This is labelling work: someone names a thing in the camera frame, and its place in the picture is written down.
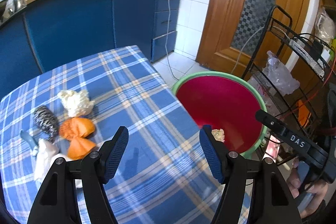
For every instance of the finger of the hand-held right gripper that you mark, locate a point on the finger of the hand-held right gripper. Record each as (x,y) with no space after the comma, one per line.
(270,123)

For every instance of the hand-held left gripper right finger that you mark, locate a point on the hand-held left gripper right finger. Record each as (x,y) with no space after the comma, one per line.
(211,155)

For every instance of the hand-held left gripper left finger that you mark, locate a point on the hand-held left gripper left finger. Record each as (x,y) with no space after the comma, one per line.
(115,155)

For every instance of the paper ball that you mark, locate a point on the paper ball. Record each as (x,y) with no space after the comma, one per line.
(219,134)

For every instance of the orange plastic bag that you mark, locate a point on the orange plastic bag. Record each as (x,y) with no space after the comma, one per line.
(76,129)

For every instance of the red basin with green rim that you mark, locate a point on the red basin with green rim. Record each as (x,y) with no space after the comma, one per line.
(223,103)

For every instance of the person's right hand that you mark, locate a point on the person's right hand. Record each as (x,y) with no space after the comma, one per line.
(319,192)

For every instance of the pink packet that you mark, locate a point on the pink packet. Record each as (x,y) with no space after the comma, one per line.
(272,147)

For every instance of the white bag with red print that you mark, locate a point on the white bag with red print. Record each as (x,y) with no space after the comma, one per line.
(260,94)

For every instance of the orange item on rack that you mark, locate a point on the orange item on rack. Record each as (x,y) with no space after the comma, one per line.
(304,113)

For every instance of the clear plastic bag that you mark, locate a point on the clear plastic bag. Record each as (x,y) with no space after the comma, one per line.
(281,77)

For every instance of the blue plaid tablecloth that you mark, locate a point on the blue plaid tablecloth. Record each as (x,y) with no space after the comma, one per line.
(147,113)

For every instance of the crumpled white paper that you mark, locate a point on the crumpled white paper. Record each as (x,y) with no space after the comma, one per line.
(76,104)

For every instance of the black metal rack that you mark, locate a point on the black metal rack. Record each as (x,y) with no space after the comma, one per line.
(302,48)

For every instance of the wooden door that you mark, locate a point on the wooden door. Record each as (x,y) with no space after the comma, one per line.
(223,24)

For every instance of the white filled plastic bag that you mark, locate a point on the white filled plastic bag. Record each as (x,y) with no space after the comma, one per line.
(326,27)

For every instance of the blue base cabinets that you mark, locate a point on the blue base cabinets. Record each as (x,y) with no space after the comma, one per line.
(78,24)

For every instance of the steel kettle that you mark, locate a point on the steel kettle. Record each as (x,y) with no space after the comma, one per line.
(21,1)

